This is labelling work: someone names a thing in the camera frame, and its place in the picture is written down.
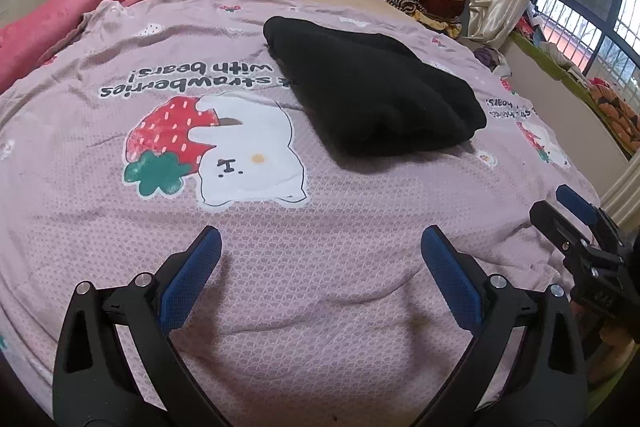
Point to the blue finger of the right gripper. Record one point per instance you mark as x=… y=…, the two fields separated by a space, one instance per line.
x=553 y=226
x=575 y=204

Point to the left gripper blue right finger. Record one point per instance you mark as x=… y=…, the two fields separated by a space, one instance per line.
x=455 y=276

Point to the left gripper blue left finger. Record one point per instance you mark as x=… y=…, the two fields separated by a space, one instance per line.
x=187 y=275

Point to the black sweatshirt with orange cuffs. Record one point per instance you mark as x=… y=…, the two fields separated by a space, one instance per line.
x=369 y=94

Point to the person's right hand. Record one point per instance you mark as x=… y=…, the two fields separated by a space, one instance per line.
x=606 y=346

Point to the green window sill ledge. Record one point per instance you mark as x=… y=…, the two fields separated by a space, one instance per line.
x=618 y=117

